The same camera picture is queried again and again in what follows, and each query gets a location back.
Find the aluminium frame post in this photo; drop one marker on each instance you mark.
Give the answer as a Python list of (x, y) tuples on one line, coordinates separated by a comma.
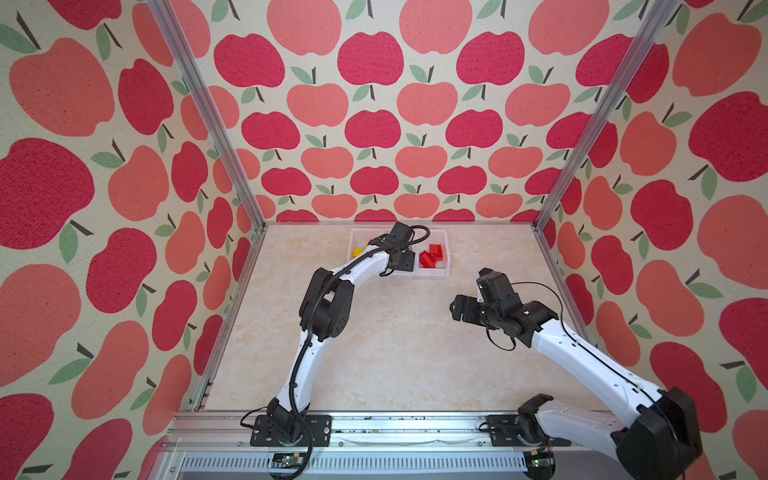
[(170, 27), (651, 26)]

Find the white left plastic bin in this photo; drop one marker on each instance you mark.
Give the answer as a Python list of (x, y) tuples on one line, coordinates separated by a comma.
[(360, 243)]

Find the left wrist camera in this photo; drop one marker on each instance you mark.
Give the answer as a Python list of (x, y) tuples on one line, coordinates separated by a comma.
[(398, 238)]

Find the aluminium right frame post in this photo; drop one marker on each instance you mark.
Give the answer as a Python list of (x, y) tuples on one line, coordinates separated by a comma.
[(651, 26)]

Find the aluminium left frame post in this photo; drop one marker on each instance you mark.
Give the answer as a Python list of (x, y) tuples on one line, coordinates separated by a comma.
[(170, 27)]

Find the red long lego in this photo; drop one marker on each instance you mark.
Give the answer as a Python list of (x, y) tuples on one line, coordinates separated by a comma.
[(426, 261)]

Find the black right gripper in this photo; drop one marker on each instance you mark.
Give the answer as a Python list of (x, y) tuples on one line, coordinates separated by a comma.
[(470, 303)]

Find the white middle plastic bin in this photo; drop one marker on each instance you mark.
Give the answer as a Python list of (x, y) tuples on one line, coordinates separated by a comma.
[(402, 273)]

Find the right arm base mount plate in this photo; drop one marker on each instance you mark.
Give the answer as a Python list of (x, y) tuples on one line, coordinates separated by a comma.
[(517, 431)]

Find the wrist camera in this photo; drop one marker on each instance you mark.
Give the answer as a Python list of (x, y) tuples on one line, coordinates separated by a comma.
[(496, 290), (398, 238)]

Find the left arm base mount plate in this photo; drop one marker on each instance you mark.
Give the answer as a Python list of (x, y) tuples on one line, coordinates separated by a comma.
[(271, 432)]

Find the white plastic bin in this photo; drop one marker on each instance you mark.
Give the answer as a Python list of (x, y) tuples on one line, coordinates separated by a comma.
[(402, 273), (437, 236), (360, 243)]

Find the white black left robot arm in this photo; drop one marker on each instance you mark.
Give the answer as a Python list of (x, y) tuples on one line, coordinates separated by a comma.
[(324, 313)]

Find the white right plastic bin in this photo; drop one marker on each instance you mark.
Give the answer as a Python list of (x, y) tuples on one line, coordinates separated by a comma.
[(437, 236)]

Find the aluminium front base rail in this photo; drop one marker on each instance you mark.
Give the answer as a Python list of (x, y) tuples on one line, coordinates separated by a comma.
[(366, 445)]

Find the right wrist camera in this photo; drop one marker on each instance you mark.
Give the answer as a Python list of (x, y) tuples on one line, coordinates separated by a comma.
[(496, 290)]

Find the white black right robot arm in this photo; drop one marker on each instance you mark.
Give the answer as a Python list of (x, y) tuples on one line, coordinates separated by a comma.
[(651, 432)]

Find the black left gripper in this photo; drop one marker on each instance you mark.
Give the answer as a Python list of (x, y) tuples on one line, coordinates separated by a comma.
[(408, 263)]

